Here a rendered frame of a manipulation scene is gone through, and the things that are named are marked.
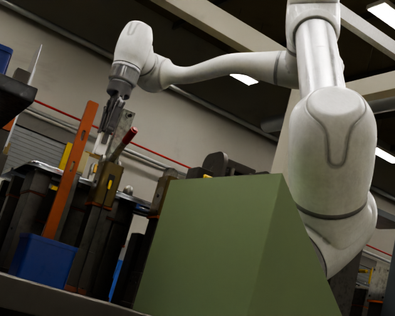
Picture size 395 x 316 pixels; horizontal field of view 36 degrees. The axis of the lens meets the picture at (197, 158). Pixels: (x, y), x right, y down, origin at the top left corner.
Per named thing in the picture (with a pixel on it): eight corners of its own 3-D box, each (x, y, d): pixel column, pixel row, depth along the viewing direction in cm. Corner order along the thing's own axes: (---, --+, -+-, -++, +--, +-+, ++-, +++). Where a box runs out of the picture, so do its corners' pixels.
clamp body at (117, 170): (78, 294, 164) (117, 170, 173) (89, 298, 155) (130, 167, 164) (54, 288, 161) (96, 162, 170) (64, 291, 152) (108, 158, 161)
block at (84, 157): (42, 283, 162) (86, 154, 171) (46, 284, 159) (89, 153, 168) (30, 279, 160) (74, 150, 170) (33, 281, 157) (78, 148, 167)
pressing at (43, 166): (353, 292, 239) (354, 288, 239) (397, 297, 219) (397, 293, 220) (10, 170, 183) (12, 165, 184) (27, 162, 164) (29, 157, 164)
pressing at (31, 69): (-4, 158, 177) (36, 53, 186) (4, 153, 167) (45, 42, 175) (-6, 157, 177) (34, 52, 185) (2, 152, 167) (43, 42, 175)
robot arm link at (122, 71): (133, 76, 197) (128, 93, 196) (108, 65, 194) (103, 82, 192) (145, 70, 189) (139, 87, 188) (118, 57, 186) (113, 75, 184)
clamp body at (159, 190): (138, 312, 169) (176, 184, 178) (155, 317, 159) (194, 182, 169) (117, 306, 166) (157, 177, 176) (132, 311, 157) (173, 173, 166)
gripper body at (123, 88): (136, 86, 188) (128, 113, 185) (126, 91, 195) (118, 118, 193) (115, 76, 185) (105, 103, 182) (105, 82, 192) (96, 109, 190)
